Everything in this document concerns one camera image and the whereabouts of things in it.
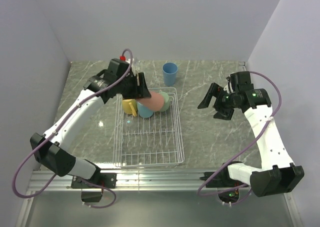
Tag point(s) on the blue plastic tumbler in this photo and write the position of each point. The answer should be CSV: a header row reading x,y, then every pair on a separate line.
x,y
169,71

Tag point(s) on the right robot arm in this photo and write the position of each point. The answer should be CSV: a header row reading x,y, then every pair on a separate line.
x,y
278,173

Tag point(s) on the green plastic tumbler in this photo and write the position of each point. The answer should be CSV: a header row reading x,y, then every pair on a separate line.
x,y
166,103

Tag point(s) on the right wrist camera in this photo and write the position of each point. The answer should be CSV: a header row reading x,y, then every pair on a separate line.
x,y
229,87

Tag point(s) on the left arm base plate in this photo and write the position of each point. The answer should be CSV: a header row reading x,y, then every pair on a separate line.
x,y
104,179

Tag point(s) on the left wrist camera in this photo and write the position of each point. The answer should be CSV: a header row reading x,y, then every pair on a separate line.
x,y
134,65

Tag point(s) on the white wire dish rack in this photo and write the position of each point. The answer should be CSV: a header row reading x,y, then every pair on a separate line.
x,y
157,140

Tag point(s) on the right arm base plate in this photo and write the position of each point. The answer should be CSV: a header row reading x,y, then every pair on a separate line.
x,y
221,180

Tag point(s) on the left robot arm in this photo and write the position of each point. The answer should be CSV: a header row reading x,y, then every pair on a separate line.
x,y
51,147

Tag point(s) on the yellow ceramic mug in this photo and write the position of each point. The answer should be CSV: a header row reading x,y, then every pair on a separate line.
x,y
130,107

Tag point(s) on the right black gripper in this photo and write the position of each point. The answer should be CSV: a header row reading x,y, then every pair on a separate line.
x,y
217,91

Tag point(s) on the aluminium mounting rail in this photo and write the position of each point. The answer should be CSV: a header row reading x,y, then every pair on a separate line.
x,y
169,179

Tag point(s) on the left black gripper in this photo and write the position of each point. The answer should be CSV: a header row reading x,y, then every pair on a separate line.
x,y
143,93

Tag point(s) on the clear faceted drinking glass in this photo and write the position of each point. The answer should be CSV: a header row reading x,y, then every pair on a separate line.
x,y
129,125

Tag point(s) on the light blue ceramic mug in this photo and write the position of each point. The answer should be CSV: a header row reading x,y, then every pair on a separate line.
x,y
144,111

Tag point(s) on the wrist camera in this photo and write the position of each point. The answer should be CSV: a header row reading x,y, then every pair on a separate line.
x,y
229,87
134,65

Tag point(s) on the salmon pink plastic tumbler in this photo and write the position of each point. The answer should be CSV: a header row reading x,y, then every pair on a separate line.
x,y
154,103

